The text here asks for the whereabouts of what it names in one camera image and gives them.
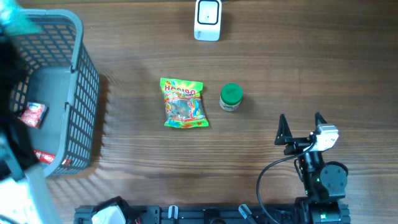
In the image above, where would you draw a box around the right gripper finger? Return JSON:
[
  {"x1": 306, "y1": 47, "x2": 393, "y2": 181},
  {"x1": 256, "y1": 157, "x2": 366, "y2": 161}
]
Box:
[
  {"x1": 315, "y1": 112, "x2": 327, "y2": 126},
  {"x1": 274, "y1": 114, "x2": 293, "y2": 146}
]

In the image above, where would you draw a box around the green lid jar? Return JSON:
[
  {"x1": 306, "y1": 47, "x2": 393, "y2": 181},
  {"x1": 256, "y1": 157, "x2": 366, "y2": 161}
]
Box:
[{"x1": 220, "y1": 83, "x2": 243, "y2": 111}]

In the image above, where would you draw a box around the green Haribo gummy bag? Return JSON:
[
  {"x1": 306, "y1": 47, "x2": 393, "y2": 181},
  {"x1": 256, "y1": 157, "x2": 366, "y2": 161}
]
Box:
[{"x1": 160, "y1": 78, "x2": 209, "y2": 129}]

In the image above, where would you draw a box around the red coffee stick sachet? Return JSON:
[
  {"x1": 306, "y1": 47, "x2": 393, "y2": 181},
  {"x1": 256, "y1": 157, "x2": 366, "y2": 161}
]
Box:
[{"x1": 34, "y1": 150, "x2": 72, "y2": 166}]

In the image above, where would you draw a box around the small red snack packet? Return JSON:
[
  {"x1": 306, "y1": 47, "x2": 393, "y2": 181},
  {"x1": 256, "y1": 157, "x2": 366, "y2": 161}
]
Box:
[{"x1": 19, "y1": 102, "x2": 48, "y2": 129}]

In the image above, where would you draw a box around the teal tissue packet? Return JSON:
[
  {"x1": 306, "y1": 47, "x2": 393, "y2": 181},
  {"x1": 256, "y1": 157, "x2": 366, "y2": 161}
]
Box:
[{"x1": 1, "y1": 0, "x2": 41, "y2": 36}]

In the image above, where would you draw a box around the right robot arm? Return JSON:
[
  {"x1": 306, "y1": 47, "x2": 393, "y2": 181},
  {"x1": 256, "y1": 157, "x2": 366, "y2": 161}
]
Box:
[{"x1": 274, "y1": 113, "x2": 351, "y2": 224}]

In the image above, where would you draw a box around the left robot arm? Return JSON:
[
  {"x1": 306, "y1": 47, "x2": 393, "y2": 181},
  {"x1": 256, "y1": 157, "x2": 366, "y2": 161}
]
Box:
[{"x1": 1, "y1": 35, "x2": 62, "y2": 223}]

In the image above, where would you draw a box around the white barcode scanner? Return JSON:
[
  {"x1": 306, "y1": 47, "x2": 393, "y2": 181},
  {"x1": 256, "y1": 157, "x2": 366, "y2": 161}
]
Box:
[{"x1": 194, "y1": 0, "x2": 222, "y2": 42}]

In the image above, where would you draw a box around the grey plastic shopping basket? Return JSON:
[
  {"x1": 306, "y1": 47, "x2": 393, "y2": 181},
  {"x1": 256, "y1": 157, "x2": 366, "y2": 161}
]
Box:
[{"x1": 9, "y1": 9, "x2": 100, "y2": 177}]

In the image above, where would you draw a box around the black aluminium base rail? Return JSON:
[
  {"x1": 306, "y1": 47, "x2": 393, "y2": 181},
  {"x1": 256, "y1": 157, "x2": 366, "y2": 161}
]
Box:
[{"x1": 73, "y1": 203, "x2": 351, "y2": 224}]

